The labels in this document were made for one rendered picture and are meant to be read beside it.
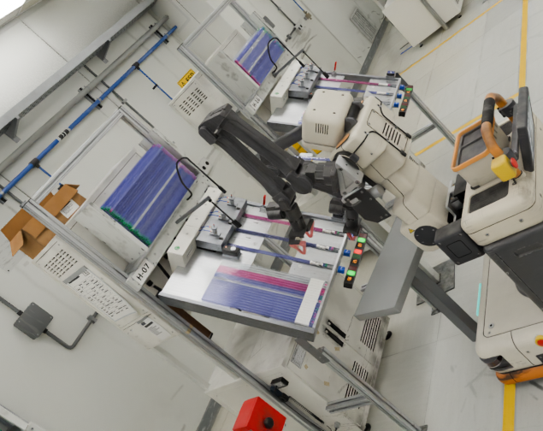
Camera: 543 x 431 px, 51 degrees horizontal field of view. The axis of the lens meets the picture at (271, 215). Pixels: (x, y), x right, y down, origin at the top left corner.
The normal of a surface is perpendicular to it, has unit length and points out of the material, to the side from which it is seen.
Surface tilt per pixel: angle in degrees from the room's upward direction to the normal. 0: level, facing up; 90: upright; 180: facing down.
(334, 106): 48
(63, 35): 90
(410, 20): 90
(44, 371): 90
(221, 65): 90
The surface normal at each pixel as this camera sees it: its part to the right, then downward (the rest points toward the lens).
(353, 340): 0.62, -0.40
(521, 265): -0.32, 0.65
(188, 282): -0.05, -0.73
